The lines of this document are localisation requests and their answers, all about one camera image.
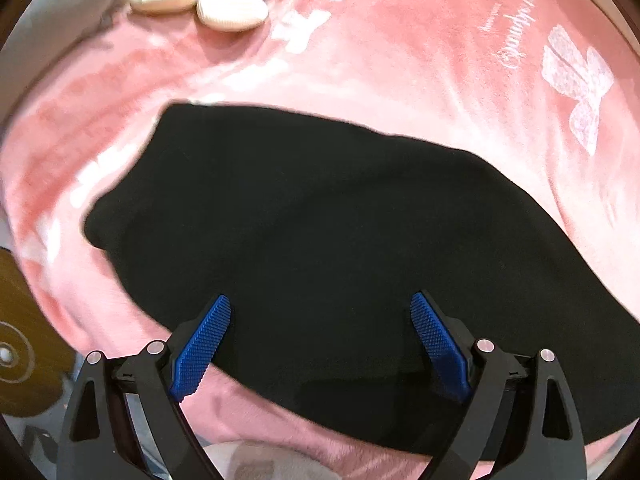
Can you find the pink printed blanket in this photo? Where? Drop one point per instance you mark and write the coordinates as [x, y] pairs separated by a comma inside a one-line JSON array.
[[390, 60]]

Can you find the grey plush toy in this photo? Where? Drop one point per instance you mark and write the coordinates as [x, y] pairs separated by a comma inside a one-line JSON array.
[[65, 5]]

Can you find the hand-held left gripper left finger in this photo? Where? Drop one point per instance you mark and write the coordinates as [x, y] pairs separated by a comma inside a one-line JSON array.
[[202, 347]]

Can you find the patterned grey cloth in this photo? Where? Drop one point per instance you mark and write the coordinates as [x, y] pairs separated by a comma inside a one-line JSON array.
[[260, 462]]

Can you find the black pants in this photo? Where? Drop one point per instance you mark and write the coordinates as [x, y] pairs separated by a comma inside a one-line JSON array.
[[325, 220]]

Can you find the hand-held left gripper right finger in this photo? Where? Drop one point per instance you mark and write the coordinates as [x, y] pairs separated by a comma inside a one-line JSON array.
[[440, 342]]

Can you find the brown round stool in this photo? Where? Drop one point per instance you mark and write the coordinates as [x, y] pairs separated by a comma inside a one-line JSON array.
[[25, 310]]

